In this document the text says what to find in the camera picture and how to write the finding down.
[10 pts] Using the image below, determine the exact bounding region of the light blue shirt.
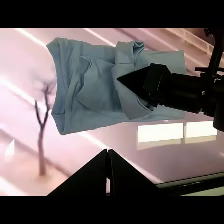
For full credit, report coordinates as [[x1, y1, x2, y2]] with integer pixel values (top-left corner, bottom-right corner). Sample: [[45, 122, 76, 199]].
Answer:
[[45, 36, 187, 136]]

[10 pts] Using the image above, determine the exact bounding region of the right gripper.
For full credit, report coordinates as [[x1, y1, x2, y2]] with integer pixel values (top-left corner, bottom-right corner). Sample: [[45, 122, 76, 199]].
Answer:
[[116, 62, 205, 114]]

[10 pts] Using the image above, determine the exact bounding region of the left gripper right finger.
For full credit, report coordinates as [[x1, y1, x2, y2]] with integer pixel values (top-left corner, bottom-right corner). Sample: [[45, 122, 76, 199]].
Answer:
[[107, 148, 162, 197]]

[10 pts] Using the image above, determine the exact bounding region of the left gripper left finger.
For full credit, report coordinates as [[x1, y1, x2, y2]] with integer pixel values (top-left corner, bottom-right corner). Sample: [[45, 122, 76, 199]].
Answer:
[[47, 148, 110, 197]]

